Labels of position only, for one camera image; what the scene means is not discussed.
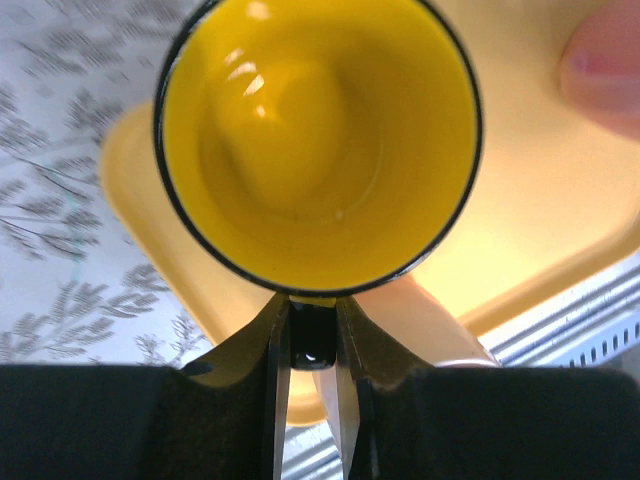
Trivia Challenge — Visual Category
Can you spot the aluminium front rail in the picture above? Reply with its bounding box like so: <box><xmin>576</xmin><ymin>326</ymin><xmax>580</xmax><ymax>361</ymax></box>
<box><xmin>279</xmin><ymin>264</ymin><xmax>640</xmax><ymax>480</ymax></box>

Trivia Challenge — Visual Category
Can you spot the yellow glass cup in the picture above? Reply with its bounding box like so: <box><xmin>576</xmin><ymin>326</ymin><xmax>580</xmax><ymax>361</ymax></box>
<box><xmin>153</xmin><ymin>1</ymin><xmax>483</xmax><ymax>370</ymax></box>

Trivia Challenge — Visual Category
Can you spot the yellow plastic tray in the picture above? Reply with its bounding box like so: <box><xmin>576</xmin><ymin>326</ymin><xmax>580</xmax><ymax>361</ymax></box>
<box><xmin>98</xmin><ymin>0</ymin><xmax>640</xmax><ymax>426</ymax></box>

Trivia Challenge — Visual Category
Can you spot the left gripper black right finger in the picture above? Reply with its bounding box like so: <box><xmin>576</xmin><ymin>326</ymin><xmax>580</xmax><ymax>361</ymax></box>
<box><xmin>336</xmin><ymin>297</ymin><xmax>639</xmax><ymax>479</ymax></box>

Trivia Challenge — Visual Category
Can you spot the pink mug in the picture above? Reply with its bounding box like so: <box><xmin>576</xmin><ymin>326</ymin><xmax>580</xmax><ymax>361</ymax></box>
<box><xmin>559</xmin><ymin>1</ymin><xmax>639</xmax><ymax>140</ymax></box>

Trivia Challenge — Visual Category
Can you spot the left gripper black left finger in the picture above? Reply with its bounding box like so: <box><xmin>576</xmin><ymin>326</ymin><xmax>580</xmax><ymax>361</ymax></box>
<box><xmin>1</xmin><ymin>295</ymin><xmax>290</xmax><ymax>479</ymax></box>

